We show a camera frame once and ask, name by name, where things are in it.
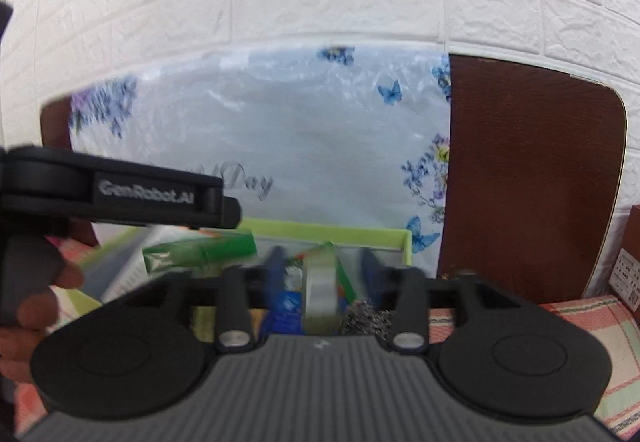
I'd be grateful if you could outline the light green cardboard storage box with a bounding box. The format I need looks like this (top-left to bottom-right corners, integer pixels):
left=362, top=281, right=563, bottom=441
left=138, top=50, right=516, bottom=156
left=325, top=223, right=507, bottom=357
left=60, top=217, right=414, bottom=342

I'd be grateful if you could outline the steel wool scrubber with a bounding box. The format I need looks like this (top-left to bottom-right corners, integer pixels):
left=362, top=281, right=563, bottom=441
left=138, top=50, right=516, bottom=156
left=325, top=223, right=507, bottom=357
left=340, top=300, right=395, bottom=340

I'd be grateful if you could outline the plaid red bed sheet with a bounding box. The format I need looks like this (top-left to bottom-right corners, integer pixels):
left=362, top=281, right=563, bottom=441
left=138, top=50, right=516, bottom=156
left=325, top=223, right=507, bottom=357
left=25, top=265, right=613, bottom=441

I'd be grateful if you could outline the dark brown wooden headboard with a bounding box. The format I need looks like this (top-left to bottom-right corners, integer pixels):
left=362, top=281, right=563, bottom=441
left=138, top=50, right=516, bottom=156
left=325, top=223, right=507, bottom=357
left=41, top=55, right=626, bottom=302

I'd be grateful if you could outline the person's left hand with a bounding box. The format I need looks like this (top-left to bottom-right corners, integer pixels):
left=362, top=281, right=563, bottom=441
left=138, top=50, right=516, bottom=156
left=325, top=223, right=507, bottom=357
left=1, top=221, right=99, bottom=384

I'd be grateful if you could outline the green square box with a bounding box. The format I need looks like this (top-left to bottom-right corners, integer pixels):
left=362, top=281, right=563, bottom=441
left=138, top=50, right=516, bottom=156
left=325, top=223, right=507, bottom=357
left=284, top=243, right=358, bottom=304

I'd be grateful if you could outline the green snack packet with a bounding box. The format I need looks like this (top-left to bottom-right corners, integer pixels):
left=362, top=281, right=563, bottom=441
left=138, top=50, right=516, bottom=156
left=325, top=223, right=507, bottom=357
left=142, top=233, right=257, bottom=274

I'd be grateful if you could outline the brown cardboard shoe box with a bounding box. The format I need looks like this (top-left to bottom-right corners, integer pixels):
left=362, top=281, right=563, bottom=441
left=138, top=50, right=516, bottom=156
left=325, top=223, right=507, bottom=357
left=608, top=205, right=640, bottom=321

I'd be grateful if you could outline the floral Beautiful Day pillow pack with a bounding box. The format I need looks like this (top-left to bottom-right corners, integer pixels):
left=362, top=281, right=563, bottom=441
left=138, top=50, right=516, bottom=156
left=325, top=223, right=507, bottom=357
left=68, top=45, right=452, bottom=273

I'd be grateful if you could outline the blue square box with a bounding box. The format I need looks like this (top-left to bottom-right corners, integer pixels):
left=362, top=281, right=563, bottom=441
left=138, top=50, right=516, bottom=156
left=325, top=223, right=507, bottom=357
left=260, top=290, right=304, bottom=338

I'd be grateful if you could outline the clear tape roll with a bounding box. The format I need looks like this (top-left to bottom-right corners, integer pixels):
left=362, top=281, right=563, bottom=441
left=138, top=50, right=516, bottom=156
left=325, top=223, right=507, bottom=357
left=302, top=243, right=342, bottom=336

